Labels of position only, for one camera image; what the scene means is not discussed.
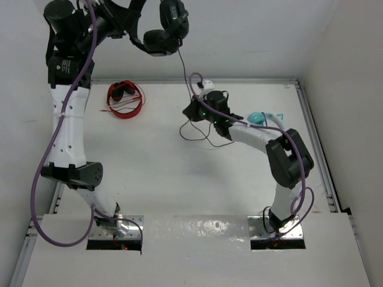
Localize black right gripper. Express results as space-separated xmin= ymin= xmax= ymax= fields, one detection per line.
xmin=185 ymin=93 xmax=218 ymax=123

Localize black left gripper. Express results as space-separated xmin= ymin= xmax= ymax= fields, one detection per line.
xmin=75 ymin=0 xmax=139 ymax=54

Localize thin black headphone cable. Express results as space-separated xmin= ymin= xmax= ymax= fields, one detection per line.
xmin=177 ymin=44 xmax=237 ymax=149

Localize black over-ear headphones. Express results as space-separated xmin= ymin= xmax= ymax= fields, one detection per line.
xmin=129 ymin=1 xmax=189 ymax=57

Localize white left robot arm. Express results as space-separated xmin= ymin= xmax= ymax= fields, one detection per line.
xmin=37 ymin=1 xmax=142 ymax=237

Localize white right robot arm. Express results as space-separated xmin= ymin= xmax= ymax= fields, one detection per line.
xmin=183 ymin=91 xmax=314 ymax=233

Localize teal cat-ear headphones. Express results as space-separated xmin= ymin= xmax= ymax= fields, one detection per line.
xmin=247 ymin=112 xmax=284 ymax=129

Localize red headphones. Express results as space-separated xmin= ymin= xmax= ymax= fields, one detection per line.
xmin=101 ymin=80 xmax=146 ymax=120

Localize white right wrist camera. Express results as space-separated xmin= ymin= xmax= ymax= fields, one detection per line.
xmin=197 ymin=79 xmax=215 ymax=97

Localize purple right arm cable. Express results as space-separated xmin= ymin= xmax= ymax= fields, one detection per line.
xmin=189 ymin=72 xmax=315 ymax=240

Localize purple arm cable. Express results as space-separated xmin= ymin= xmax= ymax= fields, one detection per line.
xmin=29 ymin=0 xmax=144 ymax=248
xmin=189 ymin=72 xmax=315 ymax=240

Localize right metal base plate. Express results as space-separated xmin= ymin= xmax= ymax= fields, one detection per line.
xmin=247 ymin=215 xmax=304 ymax=240

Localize metal base plate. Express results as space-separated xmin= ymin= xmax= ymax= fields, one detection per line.
xmin=247 ymin=215 xmax=304 ymax=240
xmin=89 ymin=215 xmax=144 ymax=240

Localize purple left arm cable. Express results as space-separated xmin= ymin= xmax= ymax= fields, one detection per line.
xmin=29 ymin=0 xmax=144 ymax=248

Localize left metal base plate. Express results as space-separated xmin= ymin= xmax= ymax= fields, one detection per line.
xmin=89 ymin=215 xmax=144 ymax=240

